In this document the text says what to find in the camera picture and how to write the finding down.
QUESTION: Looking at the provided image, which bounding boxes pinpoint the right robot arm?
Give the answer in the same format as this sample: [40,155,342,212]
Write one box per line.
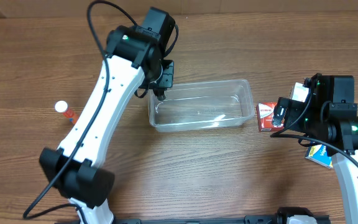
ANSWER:
[272,73,358,223]

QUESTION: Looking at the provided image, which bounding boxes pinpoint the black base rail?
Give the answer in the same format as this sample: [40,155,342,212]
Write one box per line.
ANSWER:
[54,207,332,224]

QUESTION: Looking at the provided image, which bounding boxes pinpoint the white blue medicine box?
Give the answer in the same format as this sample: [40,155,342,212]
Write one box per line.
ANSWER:
[290,82,309,102]

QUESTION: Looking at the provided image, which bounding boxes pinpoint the orange bottle white cap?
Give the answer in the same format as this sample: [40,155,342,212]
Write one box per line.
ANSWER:
[55,100,79,124]

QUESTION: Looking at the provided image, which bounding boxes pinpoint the blue yellow VapoDrops box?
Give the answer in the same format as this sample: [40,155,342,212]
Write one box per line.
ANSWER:
[305,144,333,169]

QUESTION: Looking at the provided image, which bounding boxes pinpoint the clear plastic container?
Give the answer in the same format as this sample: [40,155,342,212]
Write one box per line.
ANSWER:
[149,80,255,133]

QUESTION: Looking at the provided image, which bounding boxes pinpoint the red medicine box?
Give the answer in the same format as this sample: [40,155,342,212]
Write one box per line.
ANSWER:
[256,102,283,132]

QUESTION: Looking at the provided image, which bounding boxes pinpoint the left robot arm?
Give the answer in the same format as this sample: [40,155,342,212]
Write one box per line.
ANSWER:
[39,7,178,223]

